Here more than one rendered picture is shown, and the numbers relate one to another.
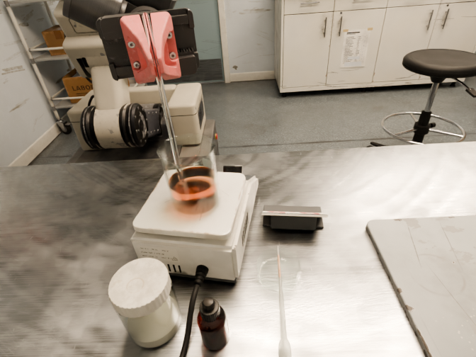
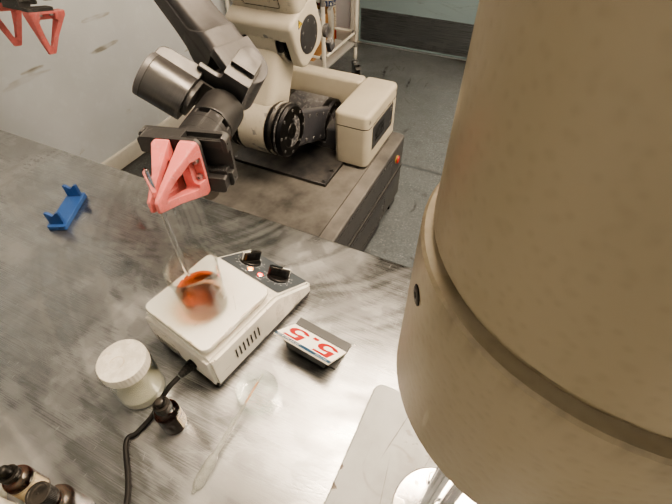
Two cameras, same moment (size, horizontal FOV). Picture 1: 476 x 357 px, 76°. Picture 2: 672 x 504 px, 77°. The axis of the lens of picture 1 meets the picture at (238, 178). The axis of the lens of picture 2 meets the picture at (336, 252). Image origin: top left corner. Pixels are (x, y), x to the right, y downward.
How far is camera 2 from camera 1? 31 cm
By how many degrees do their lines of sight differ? 20
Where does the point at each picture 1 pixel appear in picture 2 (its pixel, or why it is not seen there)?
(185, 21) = (219, 146)
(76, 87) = not seen: hidden behind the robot
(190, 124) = (358, 141)
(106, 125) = (251, 123)
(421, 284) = (364, 472)
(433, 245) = (415, 442)
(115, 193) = (185, 242)
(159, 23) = (178, 158)
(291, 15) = not seen: outside the picture
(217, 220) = (207, 333)
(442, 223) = not seen: hidden behind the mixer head
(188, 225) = (182, 326)
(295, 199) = (336, 323)
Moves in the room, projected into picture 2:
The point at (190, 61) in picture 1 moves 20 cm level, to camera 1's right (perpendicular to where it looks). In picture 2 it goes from (219, 182) to (384, 228)
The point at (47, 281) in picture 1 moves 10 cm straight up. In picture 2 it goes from (92, 312) to (61, 270)
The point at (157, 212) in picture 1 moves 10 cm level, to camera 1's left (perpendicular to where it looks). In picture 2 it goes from (170, 301) to (111, 279)
